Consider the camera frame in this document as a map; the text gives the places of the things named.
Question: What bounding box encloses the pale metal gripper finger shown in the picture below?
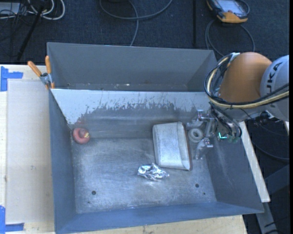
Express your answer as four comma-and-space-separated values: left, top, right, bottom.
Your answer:
186, 109, 215, 131
193, 137, 214, 160

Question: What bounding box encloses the white rectangular sponge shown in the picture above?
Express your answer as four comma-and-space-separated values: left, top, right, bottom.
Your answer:
152, 121, 193, 172

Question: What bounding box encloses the crumpled silver foil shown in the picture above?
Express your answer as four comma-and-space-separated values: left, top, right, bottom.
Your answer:
137, 163, 170, 182

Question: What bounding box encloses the grey metal bin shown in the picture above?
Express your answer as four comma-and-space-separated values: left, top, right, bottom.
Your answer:
46, 42, 271, 234

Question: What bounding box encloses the red toy apple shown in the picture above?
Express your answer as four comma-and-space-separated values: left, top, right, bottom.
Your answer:
72, 127, 91, 145

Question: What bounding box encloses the pale wood board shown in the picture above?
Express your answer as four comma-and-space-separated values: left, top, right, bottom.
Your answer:
5, 78, 55, 225

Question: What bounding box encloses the white ring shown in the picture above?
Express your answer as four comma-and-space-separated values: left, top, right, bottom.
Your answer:
188, 128, 203, 143

